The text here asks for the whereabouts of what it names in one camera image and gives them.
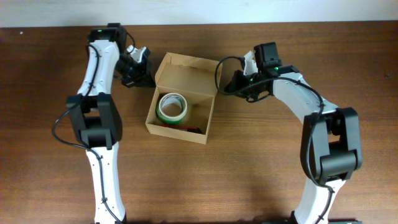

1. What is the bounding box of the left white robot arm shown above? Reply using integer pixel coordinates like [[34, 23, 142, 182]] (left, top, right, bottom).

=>
[[67, 23, 155, 224]]

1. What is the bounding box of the beige masking tape roll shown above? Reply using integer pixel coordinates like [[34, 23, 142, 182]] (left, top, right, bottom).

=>
[[157, 93, 188, 116]]

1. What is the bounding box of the green tape roll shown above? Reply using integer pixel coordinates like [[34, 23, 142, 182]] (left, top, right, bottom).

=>
[[156, 107, 187, 125]]

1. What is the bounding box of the cardboard box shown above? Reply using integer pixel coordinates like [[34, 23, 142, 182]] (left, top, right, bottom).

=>
[[146, 52, 222, 144]]

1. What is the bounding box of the orange utility knife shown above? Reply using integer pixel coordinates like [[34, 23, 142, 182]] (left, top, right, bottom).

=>
[[161, 124, 203, 134]]

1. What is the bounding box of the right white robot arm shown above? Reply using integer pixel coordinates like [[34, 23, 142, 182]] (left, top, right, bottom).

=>
[[220, 42, 363, 224]]

